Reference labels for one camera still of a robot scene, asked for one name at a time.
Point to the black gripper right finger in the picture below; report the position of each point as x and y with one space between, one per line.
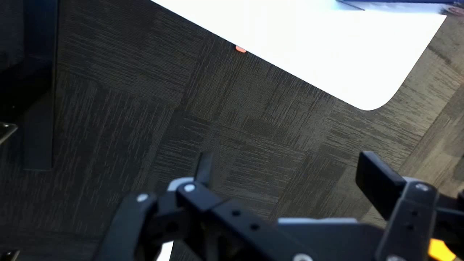
411 212

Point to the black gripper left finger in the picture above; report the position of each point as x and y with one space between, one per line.
208 212

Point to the white side table orange frame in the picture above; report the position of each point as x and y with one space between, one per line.
314 44

